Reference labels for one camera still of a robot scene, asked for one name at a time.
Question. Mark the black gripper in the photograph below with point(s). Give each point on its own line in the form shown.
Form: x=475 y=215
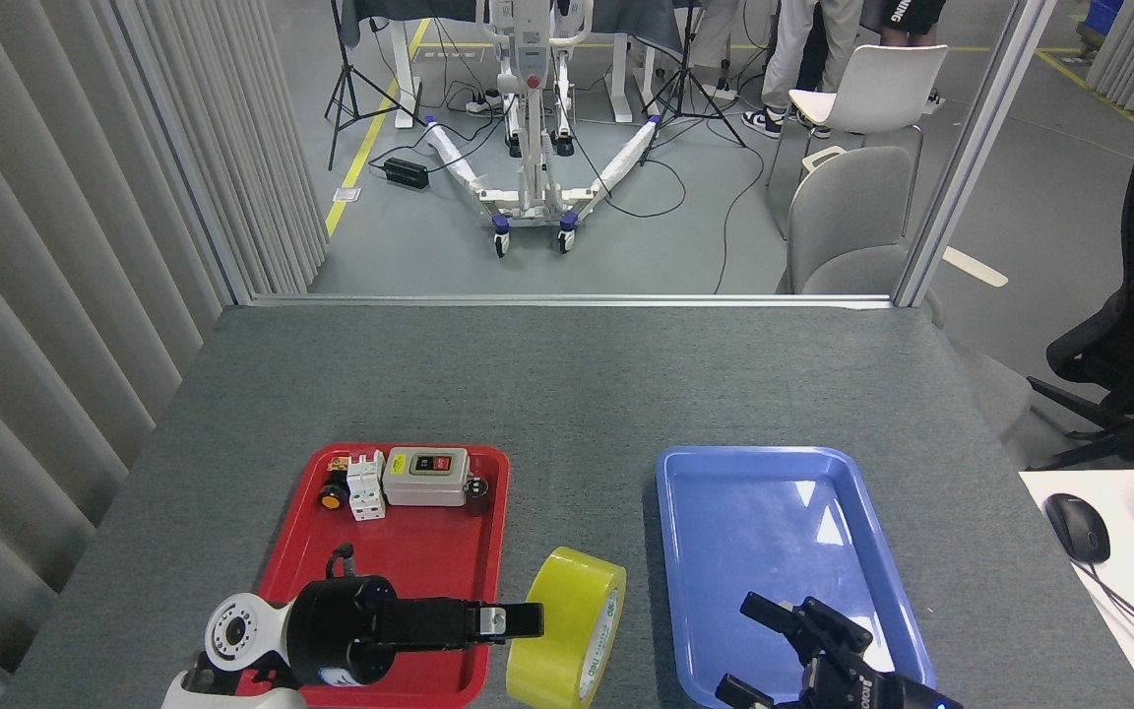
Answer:
x=872 y=689
x=341 y=630

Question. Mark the yellow tape roll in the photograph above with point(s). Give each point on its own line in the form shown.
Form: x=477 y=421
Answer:
x=557 y=679

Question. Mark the red plastic tray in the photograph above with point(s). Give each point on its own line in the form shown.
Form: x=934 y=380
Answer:
x=429 y=551

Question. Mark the blue plastic tray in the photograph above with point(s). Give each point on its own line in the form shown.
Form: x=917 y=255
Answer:
x=744 y=532

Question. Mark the white circuit breaker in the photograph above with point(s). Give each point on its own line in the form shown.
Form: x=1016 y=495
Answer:
x=366 y=487

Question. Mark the black button with orange cap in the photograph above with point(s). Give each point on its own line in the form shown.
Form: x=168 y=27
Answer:
x=333 y=497

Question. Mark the small orange connector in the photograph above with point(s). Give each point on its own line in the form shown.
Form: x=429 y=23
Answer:
x=339 y=463

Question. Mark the black computer mouse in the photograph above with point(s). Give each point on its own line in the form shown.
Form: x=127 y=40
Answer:
x=1079 y=527

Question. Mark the white desk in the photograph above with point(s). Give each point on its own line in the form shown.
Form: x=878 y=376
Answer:
x=1133 y=532

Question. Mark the pale flat board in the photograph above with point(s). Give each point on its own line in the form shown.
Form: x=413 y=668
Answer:
x=973 y=266

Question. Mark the white floor label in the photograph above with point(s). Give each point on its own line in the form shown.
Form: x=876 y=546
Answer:
x=346 y=195

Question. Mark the grey upholstered chair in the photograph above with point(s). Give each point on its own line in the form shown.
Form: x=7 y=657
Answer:
x=848 y=217

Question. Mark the black power adapter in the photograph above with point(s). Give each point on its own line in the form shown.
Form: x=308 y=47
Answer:
x=407 y=173

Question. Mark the white wheeled stand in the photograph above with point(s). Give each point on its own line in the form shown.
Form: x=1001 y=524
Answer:
x=533 y=148

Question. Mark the white power strip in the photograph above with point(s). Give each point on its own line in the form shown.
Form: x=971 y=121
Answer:
x=484 y=101

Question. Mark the black tripod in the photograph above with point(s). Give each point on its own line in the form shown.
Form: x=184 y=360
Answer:
x=687 y=69
x=343 y=69

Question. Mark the white plastic chair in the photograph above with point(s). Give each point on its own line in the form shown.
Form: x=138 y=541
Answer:
x=882 y=89

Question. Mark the person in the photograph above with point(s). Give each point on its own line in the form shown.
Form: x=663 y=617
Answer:
x=912 y=15
x=717 y=34
x=793 y=49

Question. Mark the blue storage bin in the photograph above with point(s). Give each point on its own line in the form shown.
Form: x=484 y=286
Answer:
x=1105 y=15

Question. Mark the black round knob switch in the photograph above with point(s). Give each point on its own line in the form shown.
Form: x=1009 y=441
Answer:
x=476 y=497

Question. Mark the grey push button switch box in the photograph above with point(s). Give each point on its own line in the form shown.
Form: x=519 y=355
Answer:
x=424 y=483

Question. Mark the silver frame rail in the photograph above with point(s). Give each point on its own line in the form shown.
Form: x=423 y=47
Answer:
x=567 y=299

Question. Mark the silver frame post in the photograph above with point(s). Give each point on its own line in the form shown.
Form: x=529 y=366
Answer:
x=976 y=148

